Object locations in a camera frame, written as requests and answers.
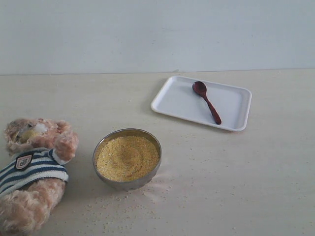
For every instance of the dark brown wooden spoon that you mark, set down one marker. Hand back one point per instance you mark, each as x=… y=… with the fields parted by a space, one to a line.
x=201 y=89

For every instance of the tan plush teddy bear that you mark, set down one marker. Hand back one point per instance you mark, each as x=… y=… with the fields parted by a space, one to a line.
x=34 y=181

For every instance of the steel bowl of yellow grain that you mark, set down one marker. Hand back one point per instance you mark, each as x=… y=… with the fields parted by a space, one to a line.
x=127 y=159

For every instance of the white rectangular foam tray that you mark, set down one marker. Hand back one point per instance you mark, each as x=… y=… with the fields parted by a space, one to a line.
x=177 y=99

